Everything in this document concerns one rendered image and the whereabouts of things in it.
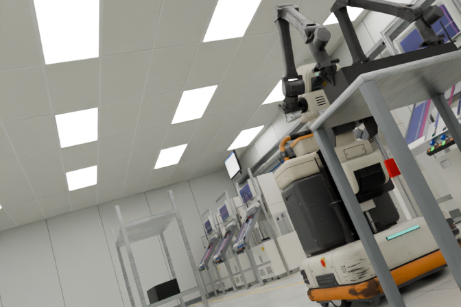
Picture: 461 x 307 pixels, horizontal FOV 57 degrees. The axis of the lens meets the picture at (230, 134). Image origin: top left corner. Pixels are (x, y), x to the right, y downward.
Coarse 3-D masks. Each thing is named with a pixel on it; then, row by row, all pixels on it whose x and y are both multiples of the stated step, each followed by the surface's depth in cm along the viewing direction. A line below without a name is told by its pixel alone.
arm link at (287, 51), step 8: (280, 24) 212; (288, 24) 213; (280, 32) 214; (288, 32) 213; (280, 40) 216; (288, 40) 212; (288, 48) 212; (288, 56) 212; (288, 64) 212; (288, 72) 211; (296, 72) 212; (288, 80) 212; (288, 88) 210; (304, 88) 211; (288, 96) 214
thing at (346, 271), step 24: (360, 240) 208; (384, 240) 193; (408, 240) 196; (432, 240) 198; (312, 264) 225; (336, 264) 199; (360, 264) 187; (408, 264) 192; (432, 264) 193; (312, 288) 234; (336, 288) 206; (360, 288) 184
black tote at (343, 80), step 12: (432, 48) 175; (444, 48) 177; (456, 48) 178; (372, 60) 166; (384, 60) 167; (396, 60) 169; (408, 60) 170; (348, 72) 162; (360, 72) 163; (336, 84) 167; (348, 84) 159; (336, 96) 169
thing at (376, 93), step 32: (416, 64) 148; (448, 64) 157; (352, 96) 151; (384, 96) 167; (416, 96) 186; (320, 128) 178; (384, 128) 137; (448, 128) 196; (352, 192) 170; (416, 192) 130; (448, 224) 127; (448, 256) 125; (384, 288) 160
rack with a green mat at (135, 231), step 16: (176, 208) 330; (128, 224) 315; (144, 224) 328; (160, 224) 354; (128, 240) 310; (128, 256) 307; (192, 256) 318; (128, 288) 377; (192, 288) 309; (144, 304) 296; (160, 304) 299; (208, 304) 308
